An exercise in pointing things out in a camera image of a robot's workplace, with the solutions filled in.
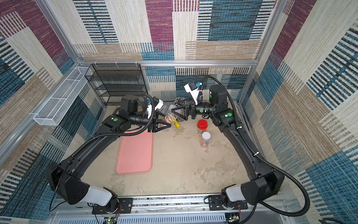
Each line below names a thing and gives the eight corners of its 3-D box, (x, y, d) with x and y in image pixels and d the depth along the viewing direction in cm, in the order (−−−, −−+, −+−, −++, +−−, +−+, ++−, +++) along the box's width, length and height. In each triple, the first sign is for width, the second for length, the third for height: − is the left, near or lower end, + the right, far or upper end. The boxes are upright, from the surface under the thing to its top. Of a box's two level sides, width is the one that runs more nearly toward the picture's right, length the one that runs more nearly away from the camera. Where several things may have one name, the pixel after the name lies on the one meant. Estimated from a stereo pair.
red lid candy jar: (198, 133, 103) (199, 126, 96) (197, 127, 107) (198, 119, 99) (206, 133, 103) (208, 126, 96) (205, 127, 106) (207, 119, 99)
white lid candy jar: (200, 147, 97) (202, 138, 87) (199, 141, 100) (201, 131, 91) (208, 147, 97) (211, 138, 87) (207, 141, 100) (210, 131, 91)
